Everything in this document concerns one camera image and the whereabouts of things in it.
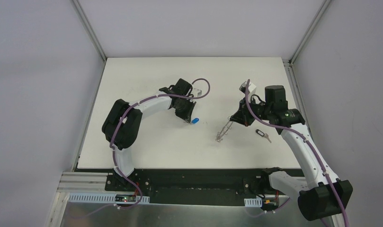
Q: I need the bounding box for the key with blue tag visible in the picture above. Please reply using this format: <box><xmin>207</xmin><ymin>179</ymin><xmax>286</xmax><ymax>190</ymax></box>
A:
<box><xmin>190</xmin><ymin>118</ymin><xmax>199</xmax><ymax>124</ymax></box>

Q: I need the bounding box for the round metal keyring disc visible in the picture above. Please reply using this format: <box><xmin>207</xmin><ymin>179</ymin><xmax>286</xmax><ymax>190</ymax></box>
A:
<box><xmin>215</xmin><ymin>120</ymin><xmax>233</xmax><ymax>142</ymax></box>

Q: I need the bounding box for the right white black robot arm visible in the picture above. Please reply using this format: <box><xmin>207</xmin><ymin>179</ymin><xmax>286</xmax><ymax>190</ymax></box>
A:
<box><xmin>230</xmin><ymin>81</ymin><xmax>353</xmax><ymax>226</ymax></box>

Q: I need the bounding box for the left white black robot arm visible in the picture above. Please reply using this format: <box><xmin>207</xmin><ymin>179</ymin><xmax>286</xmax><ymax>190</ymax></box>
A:
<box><xmin>102</xmin><ymin>79</ymin><xmax>206</xmax><ymax>191</ymax></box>

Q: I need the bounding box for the key with black tag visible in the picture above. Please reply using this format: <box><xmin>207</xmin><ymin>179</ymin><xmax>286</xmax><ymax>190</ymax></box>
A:
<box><xmin>256</xmin><ymin>129</ymin><xmax>272</xmax><ymax>143</ymax></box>

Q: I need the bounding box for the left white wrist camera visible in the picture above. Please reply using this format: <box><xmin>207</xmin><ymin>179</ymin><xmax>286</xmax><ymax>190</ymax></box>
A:
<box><xmin>189</xmin><ymin>88</ymin><xmax>203</xmax><ymax>98</ymax></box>

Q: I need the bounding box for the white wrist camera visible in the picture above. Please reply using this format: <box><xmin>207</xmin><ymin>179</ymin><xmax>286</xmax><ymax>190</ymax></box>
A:
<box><xmin>239</xmin><ymin>81</ymin><xmax>257</xmax><ymax>96</ymax></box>
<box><xmin>189</xmin><ymin>88</ymin><xmax>203</xmax><ymax>98</ymax></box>

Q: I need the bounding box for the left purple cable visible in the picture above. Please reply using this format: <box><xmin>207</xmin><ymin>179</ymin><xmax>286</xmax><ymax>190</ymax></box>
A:
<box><xmin>109</xmin><ymin>78</ymin><xmax>211</xmax><ymax>210</ymax></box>

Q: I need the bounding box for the purple cable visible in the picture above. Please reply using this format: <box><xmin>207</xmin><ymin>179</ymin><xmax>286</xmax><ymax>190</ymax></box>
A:
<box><xmin>244</xmin><ymin>79</ymin><xmax>350</xmax><ymax>227</ymax></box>
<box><xmin>109</xmin><ymin>78</ymin><xmax>211</xmax><ymax>210</ymax></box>

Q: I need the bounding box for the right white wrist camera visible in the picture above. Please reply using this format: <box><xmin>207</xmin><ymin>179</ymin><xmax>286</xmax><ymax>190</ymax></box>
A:
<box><xmin>239</xmin><ymin>81</ymin><xmax>257</xmax><ymax>96</ymax></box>

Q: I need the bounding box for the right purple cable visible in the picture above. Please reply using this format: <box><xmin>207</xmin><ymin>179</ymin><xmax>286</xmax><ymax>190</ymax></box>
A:
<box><xmin>244</xmin><ymin>79</ymin><xmax>350</xmax><ymax>227</ymax></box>

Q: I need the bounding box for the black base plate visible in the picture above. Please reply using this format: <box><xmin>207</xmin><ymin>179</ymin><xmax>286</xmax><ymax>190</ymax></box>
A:
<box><xmin>105</xmin><ymin>168</ymin><xmax>284</xmax><ymax>206</ymax></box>

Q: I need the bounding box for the right white cable duct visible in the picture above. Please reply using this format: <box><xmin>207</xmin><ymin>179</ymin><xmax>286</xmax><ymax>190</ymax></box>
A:
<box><xmin>244</xmin><ymin>197</ymin><xmax>262</xmax><ymax>208</ymax></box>

